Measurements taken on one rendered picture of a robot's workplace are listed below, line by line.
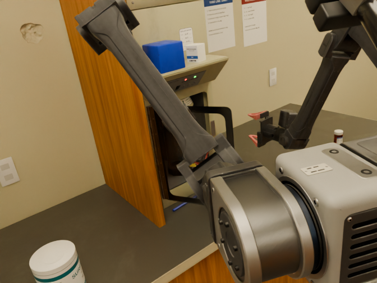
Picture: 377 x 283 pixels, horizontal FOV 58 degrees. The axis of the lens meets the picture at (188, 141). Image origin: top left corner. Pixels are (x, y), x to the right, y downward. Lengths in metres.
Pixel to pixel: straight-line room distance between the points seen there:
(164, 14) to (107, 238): 0.84
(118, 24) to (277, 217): 0.41
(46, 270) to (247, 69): 1.60
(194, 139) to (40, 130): 1.06
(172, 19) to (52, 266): 0.88
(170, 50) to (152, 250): 0.68
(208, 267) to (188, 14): 0.93
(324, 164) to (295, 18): 2.10
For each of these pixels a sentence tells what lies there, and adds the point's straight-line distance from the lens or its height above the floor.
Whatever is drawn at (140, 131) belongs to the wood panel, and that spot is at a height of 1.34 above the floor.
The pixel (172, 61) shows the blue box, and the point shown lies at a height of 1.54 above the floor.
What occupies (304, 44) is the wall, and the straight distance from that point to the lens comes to 2.61.
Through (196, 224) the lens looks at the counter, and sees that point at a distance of 1.32.
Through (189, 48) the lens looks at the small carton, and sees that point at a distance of 1.25.
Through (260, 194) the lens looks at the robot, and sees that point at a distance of 0.44.
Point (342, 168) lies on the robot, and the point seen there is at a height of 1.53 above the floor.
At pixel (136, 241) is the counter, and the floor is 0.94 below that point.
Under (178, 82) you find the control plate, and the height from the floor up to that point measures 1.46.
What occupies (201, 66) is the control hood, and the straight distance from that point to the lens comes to 1.21.
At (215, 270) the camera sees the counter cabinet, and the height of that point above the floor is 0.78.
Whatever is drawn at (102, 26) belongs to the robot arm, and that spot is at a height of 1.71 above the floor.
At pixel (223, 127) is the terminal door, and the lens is 1.13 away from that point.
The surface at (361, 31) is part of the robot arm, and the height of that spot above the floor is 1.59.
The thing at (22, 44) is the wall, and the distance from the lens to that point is 1.51.
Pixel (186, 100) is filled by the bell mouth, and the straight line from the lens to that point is 1.37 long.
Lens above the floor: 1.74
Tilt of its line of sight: 24 degrees down
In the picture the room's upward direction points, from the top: 8 degrees counter-clockwise
